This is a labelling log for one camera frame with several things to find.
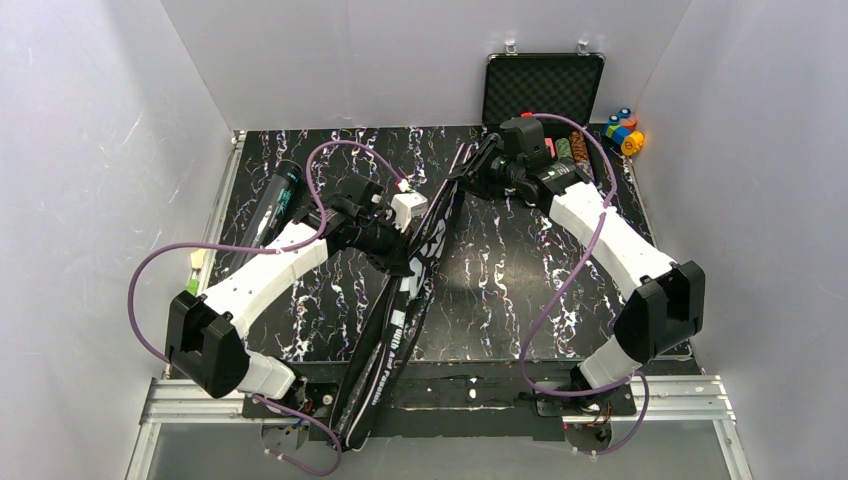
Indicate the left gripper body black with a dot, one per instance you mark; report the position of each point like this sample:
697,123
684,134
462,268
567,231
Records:
392,249

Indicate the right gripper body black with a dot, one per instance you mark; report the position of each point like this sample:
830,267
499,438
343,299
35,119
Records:
482,169

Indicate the black shuttlecock tube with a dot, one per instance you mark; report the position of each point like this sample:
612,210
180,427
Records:
271,209

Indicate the black racket bag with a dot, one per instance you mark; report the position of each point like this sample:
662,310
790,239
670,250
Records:
392,329

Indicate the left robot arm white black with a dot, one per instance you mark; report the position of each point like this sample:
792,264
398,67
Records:
206,332

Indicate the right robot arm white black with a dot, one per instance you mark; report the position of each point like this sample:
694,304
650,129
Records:
664,298

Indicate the pink playing card deck upper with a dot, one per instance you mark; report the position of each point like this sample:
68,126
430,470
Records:
550,147

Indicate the poker chip row right inner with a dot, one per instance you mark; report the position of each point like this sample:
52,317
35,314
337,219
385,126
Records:
563,150

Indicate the poker chip row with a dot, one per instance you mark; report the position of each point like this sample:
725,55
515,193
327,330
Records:
563,150
580,154

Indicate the poker chip row far right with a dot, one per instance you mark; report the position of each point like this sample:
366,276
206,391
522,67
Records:
580,154

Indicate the black poker chip case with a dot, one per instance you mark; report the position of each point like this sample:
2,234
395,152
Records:
564,84

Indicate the colourful toy block train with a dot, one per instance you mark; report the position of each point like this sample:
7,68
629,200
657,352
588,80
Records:
621,130

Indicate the beige small block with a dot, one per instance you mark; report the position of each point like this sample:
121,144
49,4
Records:
197,259

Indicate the green small block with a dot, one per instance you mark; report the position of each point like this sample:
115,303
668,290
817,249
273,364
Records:
193,286

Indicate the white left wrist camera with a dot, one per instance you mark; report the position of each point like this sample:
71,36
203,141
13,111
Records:
407,207

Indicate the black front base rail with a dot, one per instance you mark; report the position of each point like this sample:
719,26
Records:
483,399

